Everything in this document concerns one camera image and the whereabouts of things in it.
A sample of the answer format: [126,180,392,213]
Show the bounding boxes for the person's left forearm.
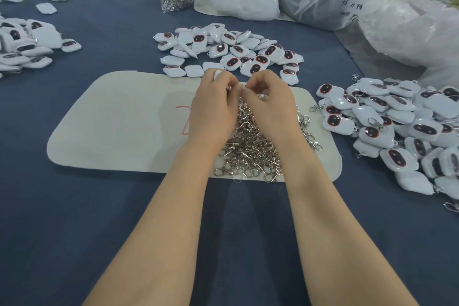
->
[82,140,229,306]

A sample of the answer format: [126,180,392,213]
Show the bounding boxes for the person's right forearm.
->
[280,140,418,306]

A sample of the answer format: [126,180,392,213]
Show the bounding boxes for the thin red thread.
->
[175,105,192,135]

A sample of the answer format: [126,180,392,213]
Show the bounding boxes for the crumpled clear plastic bag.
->
[359,0,459,91]

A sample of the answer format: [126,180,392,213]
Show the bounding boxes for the pile of metal clasps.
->
[214,98,322,183]

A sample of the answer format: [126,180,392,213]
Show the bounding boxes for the person's right hand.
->
[244,70,303,153]

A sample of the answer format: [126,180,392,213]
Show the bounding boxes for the pile of finished fobs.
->
[310,76,459,214]

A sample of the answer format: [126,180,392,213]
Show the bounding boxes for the person's left hand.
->
[188,70,245,147]

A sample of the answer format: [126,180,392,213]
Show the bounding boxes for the cream felt work mat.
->
[46,70,343,183]

